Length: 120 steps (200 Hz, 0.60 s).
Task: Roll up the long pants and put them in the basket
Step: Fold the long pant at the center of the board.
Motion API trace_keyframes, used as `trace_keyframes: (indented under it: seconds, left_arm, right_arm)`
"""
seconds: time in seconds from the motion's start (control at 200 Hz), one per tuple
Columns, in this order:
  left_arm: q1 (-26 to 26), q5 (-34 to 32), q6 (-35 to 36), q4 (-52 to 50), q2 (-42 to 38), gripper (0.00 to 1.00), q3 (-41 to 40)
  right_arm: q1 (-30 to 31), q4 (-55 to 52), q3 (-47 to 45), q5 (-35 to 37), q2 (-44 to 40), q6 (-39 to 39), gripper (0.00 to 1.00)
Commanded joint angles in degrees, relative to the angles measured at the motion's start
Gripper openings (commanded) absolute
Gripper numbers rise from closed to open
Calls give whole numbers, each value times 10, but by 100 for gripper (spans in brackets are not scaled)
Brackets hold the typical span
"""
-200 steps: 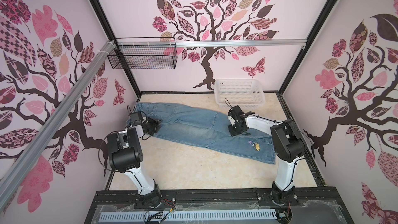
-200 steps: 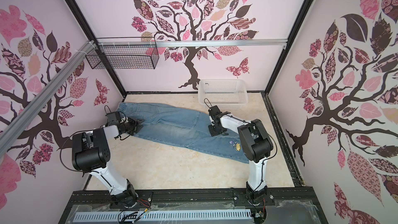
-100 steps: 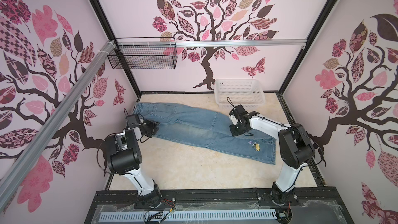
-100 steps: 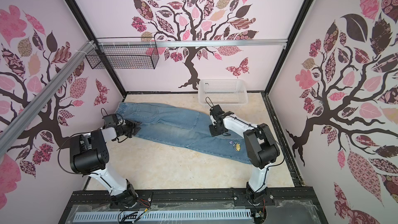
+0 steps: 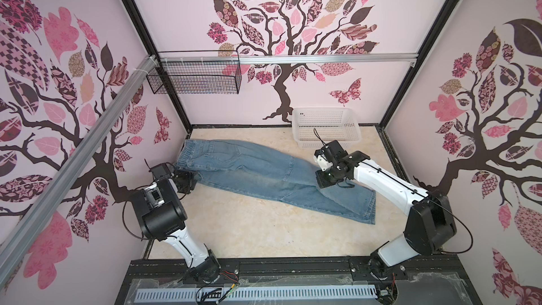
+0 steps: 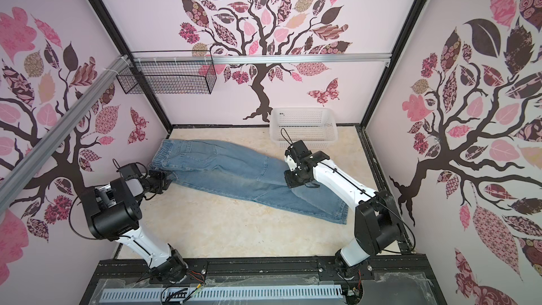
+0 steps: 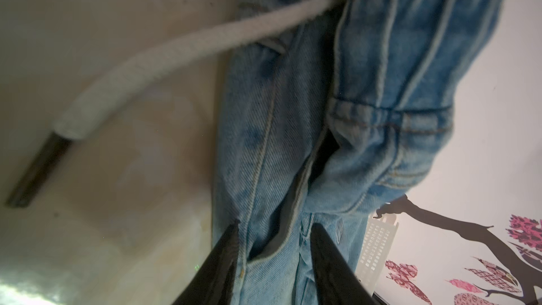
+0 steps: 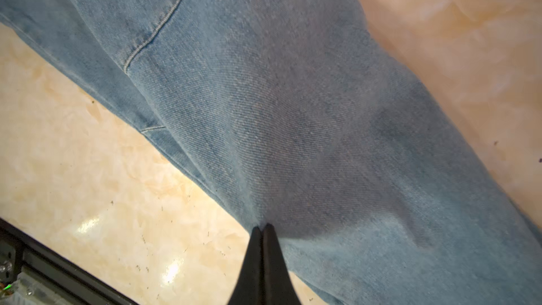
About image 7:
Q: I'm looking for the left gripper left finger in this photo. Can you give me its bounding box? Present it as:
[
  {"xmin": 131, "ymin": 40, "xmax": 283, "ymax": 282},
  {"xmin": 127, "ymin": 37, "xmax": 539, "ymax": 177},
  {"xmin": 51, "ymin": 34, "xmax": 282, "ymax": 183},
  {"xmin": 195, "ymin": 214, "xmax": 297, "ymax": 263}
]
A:
[{"xmin": 173, "ymin": 220, "xmax": 239, "ymax": 305}]

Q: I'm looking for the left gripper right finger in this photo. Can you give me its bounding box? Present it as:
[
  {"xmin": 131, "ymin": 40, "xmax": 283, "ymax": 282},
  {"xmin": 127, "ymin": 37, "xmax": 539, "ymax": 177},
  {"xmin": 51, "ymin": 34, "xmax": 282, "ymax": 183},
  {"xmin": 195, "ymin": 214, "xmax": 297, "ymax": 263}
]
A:
[{"xmin": 310, "ymin": 223, "xmax": 375, "ymax": 305}]

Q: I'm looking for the white plastic mesh basket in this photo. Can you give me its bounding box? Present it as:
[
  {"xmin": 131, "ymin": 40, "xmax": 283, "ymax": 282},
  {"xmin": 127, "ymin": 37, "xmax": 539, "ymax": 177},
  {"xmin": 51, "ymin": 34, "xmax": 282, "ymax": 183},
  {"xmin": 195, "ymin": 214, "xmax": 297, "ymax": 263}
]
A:
[{"xmin": 355, "ymin": 214, "xmax": 399, "ymax": 295}]

